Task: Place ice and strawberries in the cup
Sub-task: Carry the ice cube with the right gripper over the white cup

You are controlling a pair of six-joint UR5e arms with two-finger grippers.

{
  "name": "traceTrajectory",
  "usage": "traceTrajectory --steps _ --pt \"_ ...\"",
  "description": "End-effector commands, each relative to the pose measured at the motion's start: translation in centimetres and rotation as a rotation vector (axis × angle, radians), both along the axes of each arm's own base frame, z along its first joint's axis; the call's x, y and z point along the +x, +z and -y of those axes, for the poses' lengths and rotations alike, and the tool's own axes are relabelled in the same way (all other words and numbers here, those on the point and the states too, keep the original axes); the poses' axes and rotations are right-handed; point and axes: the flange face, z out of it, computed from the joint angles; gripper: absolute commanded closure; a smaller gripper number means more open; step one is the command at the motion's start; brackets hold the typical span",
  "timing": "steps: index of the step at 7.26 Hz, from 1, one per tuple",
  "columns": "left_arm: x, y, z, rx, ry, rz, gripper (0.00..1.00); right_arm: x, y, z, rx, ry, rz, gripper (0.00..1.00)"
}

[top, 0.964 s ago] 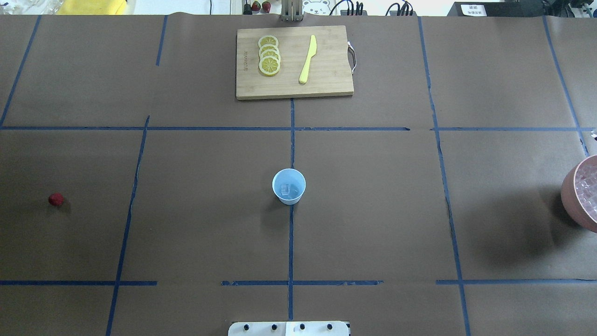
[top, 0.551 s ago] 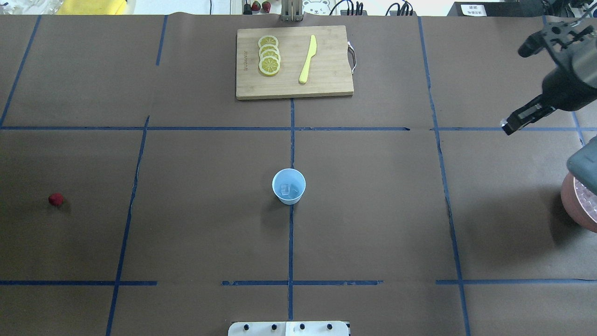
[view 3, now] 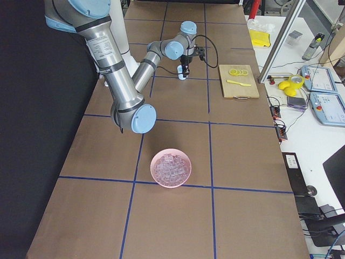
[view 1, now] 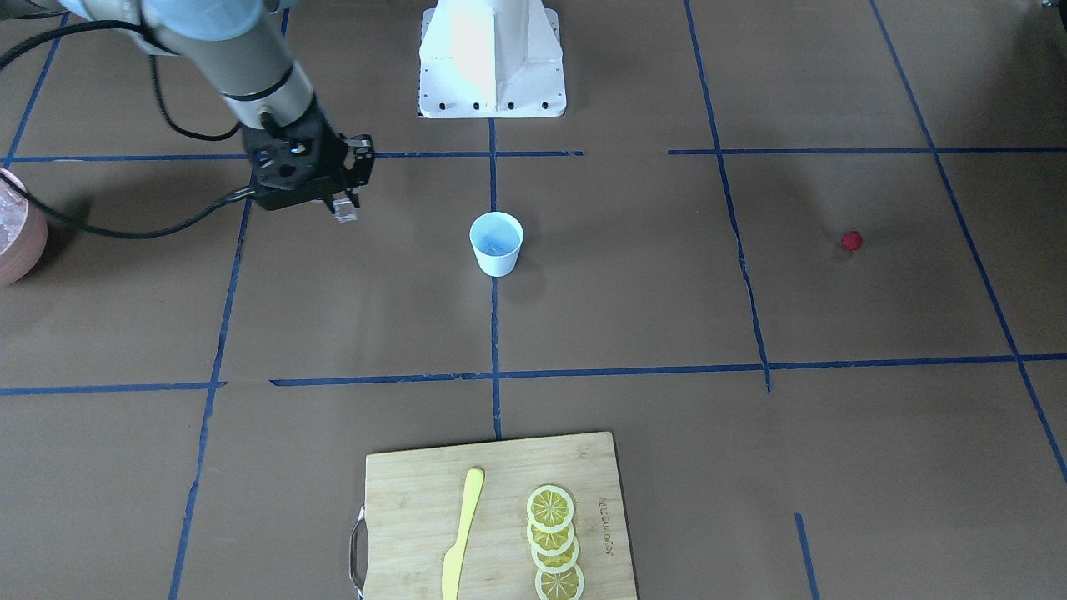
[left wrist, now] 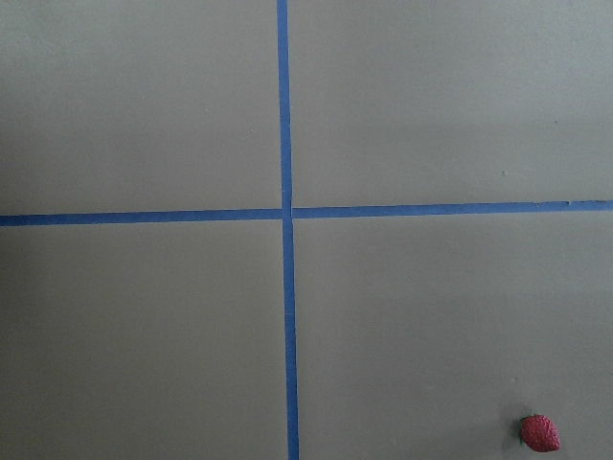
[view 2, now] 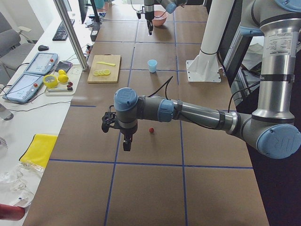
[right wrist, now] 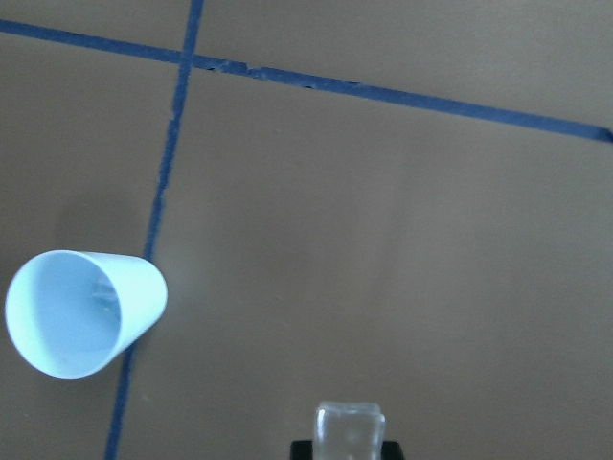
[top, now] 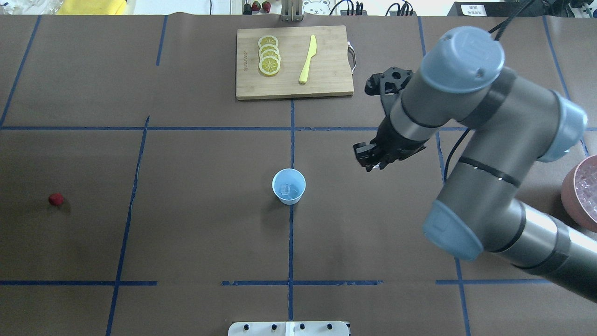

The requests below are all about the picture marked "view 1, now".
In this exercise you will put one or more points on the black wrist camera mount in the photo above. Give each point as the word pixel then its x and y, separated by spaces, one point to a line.
pixel 288 172

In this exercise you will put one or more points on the clear ice cube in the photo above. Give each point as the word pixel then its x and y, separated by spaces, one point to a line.
pixel 346 213

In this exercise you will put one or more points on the lemon slice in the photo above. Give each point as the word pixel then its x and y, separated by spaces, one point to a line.
pixel 550 543
pixel 558 563
pixel 564 584
pixel 550 508

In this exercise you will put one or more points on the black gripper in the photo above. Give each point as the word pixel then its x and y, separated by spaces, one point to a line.
pixel 334 156

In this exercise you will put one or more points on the red strawberry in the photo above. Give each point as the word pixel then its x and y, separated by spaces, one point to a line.
pixel 851 241

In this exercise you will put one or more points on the pink bowl of ice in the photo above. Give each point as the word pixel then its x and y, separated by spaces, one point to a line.
pixel 25 231

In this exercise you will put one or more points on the light blue plastic cup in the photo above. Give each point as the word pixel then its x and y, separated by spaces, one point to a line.
pixel 496 239

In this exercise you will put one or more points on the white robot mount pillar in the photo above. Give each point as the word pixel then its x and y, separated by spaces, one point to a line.
pixel 491 59

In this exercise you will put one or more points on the wooden cutting board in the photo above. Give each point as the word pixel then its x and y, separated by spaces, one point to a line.
pixel 409 518

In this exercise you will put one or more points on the yellow plastic knife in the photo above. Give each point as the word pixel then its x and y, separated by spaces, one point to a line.
pixel 452 564

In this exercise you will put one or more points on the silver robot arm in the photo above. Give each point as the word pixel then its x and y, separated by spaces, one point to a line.
pixel 236 45

